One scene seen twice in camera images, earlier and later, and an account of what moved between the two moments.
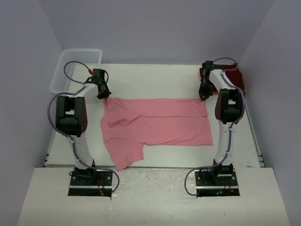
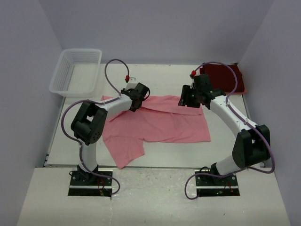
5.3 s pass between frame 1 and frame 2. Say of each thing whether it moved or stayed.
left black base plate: stayed
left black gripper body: moved
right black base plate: stayed
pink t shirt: stayed
